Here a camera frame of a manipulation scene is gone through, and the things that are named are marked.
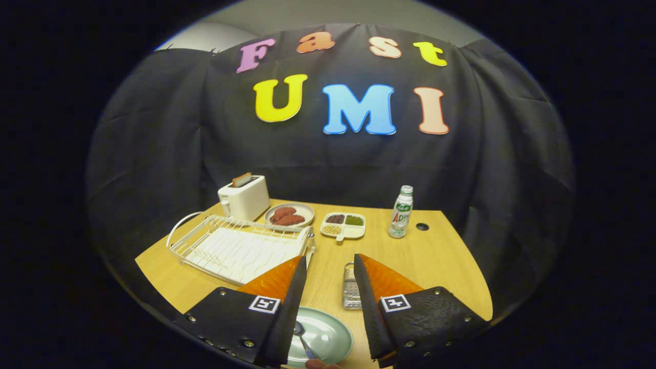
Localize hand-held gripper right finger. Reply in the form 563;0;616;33
353;253;490;368

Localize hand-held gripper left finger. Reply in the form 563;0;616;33
174;255;308;367

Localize metal spoon with white knob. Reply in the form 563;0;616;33
294;321;318;360

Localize metal wire mesh basket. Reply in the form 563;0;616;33
342;262;363;311

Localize pale green plate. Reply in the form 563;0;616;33
282;306;354;368

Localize white wire dish rack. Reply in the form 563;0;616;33
167;211;316;286

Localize beige plate with meat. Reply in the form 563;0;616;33
264;202;315;230

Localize white drip tray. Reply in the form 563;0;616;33
184;225;308;285

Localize white divided tray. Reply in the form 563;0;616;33
320;212;366;242

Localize white drink bottle green label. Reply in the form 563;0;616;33
388;185;414;239

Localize white toaster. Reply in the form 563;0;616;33
217;175;271;221

